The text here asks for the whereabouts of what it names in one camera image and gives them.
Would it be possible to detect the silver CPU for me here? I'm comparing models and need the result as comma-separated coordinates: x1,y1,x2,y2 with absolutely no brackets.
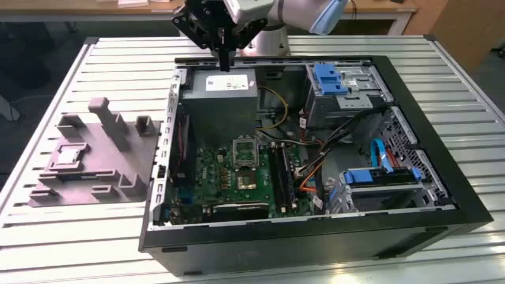
54,147,82,164

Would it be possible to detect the RAM stick with blue label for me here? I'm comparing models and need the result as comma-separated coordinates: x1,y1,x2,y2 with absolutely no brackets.
54,173,100,182

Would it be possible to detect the black open PC case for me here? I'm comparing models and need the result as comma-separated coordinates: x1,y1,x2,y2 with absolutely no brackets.
137,54,494,277

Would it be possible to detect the red wire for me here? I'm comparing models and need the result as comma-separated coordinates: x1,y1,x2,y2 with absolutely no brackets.
176,114,186,177

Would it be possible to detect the CPU socket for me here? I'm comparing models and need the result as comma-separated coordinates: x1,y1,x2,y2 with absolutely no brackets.
234,167,260,191

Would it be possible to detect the blue flat wire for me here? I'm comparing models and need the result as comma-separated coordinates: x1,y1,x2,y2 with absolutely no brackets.
370,138,395,174

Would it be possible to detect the hard disk in blue carrier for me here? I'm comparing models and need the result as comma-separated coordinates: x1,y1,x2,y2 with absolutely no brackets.
341,167,422,186

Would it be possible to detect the blue disk carrier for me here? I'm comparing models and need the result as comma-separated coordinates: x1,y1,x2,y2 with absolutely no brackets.
314,63,347,96

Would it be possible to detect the silver disk bay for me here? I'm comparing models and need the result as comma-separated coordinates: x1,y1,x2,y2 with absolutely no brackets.
338,167,454,212

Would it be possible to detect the yellow wire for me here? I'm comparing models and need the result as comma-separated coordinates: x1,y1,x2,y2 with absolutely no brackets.
256,85,289,130

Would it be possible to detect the small white box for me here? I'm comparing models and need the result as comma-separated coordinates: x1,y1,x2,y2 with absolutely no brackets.
117,0,150,9

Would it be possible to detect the green motherboard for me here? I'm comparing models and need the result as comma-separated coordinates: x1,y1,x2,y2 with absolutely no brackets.
165,138,315,221

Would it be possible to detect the wooden desk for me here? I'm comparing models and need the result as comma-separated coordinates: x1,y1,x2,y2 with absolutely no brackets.
0,0,418,36

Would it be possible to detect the grey power supply unit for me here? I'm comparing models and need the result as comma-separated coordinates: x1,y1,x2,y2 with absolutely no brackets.
178,69,260,143

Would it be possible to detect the grey plastic parts rack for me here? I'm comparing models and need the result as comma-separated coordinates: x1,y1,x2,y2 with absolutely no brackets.
28,96,164,208

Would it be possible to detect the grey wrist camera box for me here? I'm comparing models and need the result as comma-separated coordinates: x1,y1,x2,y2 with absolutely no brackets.
222,0,276,30

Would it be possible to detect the metal socket cover frame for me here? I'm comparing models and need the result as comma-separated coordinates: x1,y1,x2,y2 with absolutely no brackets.
232,137,260,169

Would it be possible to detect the black wire bundle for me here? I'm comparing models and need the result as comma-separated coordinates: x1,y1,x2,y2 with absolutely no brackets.
314,111,382,156

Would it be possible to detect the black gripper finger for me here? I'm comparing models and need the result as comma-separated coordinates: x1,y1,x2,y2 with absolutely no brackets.
170,5,225,72
224,17,270,72

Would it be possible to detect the orange wire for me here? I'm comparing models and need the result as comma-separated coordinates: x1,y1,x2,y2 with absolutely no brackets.
298,172,317,193

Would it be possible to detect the wooden cabinet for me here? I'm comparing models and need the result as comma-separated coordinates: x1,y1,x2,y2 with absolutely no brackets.
405,0,505,73

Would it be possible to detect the silver drive cage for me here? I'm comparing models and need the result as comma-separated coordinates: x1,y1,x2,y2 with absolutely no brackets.
305,62,395,128

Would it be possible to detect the black graphics card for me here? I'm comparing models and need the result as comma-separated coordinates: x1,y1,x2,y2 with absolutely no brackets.
210,202,272,221

